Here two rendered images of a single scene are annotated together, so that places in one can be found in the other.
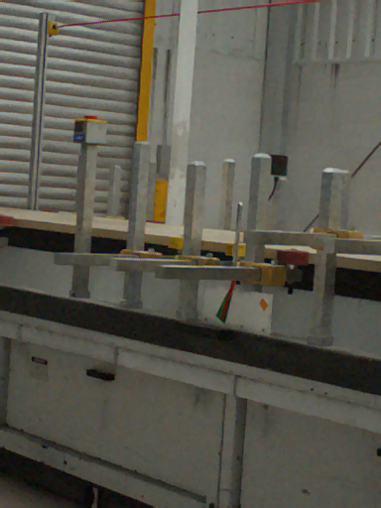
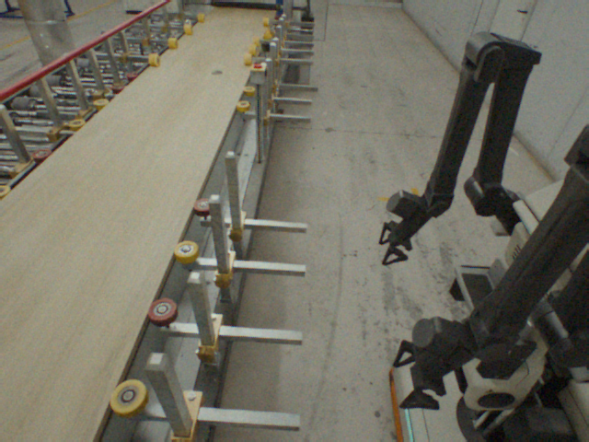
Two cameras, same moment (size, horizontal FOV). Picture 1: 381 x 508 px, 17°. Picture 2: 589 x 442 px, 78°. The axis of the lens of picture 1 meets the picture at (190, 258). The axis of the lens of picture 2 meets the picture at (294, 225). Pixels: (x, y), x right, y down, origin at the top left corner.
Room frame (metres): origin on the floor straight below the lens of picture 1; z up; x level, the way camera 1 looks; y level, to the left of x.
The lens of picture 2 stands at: (5.08, 1.65, 1.80)
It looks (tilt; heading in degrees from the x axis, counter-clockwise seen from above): 41 degrees down; 219
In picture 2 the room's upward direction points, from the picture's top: 3 degrees clockwise
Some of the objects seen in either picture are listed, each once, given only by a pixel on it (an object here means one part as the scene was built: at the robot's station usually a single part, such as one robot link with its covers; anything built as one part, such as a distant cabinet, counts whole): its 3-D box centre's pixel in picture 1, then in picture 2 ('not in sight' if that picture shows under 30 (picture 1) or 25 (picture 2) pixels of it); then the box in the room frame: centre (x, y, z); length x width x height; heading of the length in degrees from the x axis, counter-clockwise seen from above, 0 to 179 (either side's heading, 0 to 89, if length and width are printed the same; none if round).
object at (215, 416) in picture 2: not in sight; (213, 417); (4.90, 1.27, 0.81); 0.43 x 0.03 x 0.04; 129
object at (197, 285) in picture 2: not in sight; (206, 331); (4.78, 1.09, 0.87); 0.04 x 0.04 x 0.48; 39
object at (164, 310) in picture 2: not in sight; (166, 319); (4.83, 0.96, 0.85); 0.08 x 0.08 x 0.11
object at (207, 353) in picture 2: not in sight; (210, 337); (4.76, 1.08, 0.80); 0.14 x 0.06 x 0.05; 39
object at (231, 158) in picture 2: not in sight; (235, 208); (4.39, 0.78, 0.93); 0.04 x 0.04 x 0.48; 39
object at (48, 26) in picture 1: (42, 133); not in sight; (6.11, 0.73, 1.25); 0.15 x 0.08 x 1.10; 39
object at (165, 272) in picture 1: (230, 274); (287, 87); (3.12, -0.10, 0.84); 0.43 x 0.03 x 0.04; 129
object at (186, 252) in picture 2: not in sight; (188, 259); (4.64, 0.81, 0.85); 0.08 x 0.08 x 0.11
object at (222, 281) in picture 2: not in sight; (225, 269); (4.57, 0.92, 0.83); 0.14 x 0.06 x 0.05; 39
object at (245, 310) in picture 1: (235, 309); not in sight; (3.23, -0.12, 0.75); 0.26 x 0.01 x 0.10; 39
